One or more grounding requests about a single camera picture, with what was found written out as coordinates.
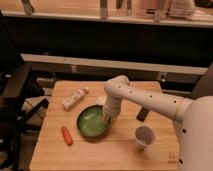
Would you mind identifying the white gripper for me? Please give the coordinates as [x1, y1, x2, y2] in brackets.
[103, 97, 121, 124]

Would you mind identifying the green ceramic bowl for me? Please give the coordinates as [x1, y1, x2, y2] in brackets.
[77, 105, 109, 138]

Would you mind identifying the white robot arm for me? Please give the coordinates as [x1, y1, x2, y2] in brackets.
[103, 75, 213, 171]

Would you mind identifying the white folded napkin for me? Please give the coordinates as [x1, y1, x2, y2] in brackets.
[96, 96, 106, 105]

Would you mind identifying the black rectangular block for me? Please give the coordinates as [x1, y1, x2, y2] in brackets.
[136, 107, 149, 122]

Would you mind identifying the white milk carton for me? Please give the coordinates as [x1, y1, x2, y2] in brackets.
[62, 87, 89, 111]

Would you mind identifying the white paper cup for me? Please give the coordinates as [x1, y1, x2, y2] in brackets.
[135, 125, 155, 150]

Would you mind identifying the orange carrot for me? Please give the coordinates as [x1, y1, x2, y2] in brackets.
[61, 127, 73, 146]

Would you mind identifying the black chair at left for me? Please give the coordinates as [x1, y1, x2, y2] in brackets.
[0, 11, 49, 171]

